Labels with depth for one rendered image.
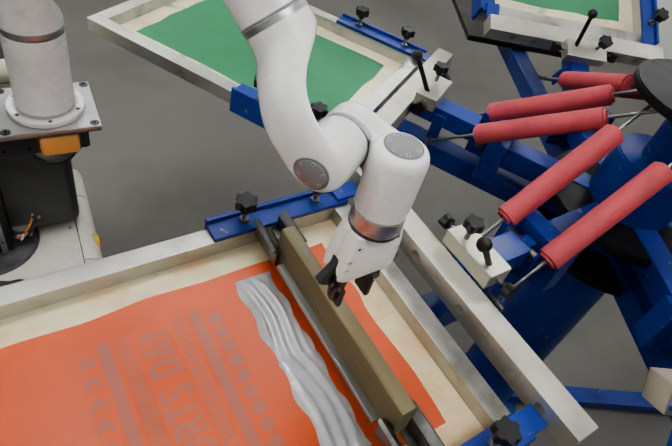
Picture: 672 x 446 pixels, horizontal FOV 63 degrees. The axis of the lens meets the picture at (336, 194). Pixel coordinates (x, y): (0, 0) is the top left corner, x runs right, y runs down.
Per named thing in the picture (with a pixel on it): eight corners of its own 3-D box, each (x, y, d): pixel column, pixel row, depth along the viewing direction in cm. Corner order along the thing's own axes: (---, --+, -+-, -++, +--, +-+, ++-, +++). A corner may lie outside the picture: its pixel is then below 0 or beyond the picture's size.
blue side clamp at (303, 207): (213, 260, 106) (215, 236, 101) (203, 241, 108) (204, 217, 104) (342, 220, 121) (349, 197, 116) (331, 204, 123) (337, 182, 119)
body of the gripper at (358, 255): (391, 188, 79) (371, 238, 87) (331, 205, 74) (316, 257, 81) (422, 224, 75) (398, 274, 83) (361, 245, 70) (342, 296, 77)
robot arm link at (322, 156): (268, 17, 70) (346, 156, 77) (204, 54, 61) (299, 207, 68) (316, -12, 65) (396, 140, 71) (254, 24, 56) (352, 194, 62)
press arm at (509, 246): (461, 292, 106) (471, 277, 103) (442, 269, 109) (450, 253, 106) (521, 265, 115) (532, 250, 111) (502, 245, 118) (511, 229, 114)
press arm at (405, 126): (208, 53, 170) (209, 35, 166) (220, 46, 174) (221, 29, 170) (594, 247, 143) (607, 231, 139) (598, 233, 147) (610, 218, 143)
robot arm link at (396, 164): (308, 117, 66) (344, 84, 72) (294, 181, 73) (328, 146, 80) (421, 174, 62) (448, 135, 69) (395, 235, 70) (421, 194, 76)
